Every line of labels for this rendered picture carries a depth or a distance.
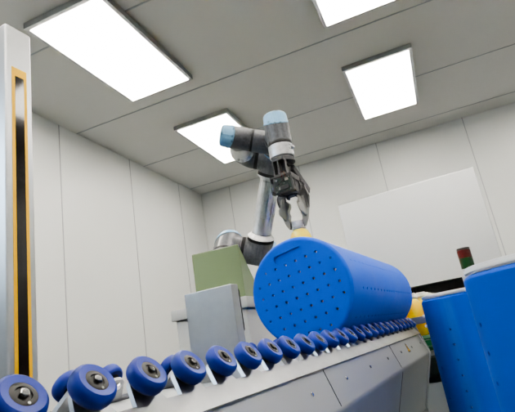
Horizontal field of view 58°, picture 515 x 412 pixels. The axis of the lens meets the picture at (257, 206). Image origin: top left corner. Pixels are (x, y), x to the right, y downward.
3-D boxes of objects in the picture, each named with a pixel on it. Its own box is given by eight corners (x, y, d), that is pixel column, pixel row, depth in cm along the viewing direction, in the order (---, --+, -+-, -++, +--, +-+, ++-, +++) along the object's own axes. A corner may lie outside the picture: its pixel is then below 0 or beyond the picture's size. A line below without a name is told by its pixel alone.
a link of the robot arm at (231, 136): (232, 139, 198) (221, 115, 149) (257, 143, 197) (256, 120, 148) (228, 165, 197) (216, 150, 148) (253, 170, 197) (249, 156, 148)
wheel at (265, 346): (251, 346, 74) (258, 336, 74) (263, 343, 78) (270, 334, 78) (270, 366, 72) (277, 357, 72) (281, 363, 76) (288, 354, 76)
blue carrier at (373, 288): (270, 361, 121) (239, 261, 131) (360, 339, 197) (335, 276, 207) (371, 324, 111) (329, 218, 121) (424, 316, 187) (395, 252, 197)
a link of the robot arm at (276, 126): (285, 119, 149) (288, 106, 141) (291, 150, 146) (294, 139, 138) (261, 123, 148) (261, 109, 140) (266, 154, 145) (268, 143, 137)
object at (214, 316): (194, 384, 80) (184, 294, 84) (207, 381, 83) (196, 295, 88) (244, 378, 76) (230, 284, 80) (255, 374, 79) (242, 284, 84)
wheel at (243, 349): (226, 350, 68) (235, 339, 68) (242, 347, 72) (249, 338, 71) (247, 373, 66) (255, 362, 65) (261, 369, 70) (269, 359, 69)
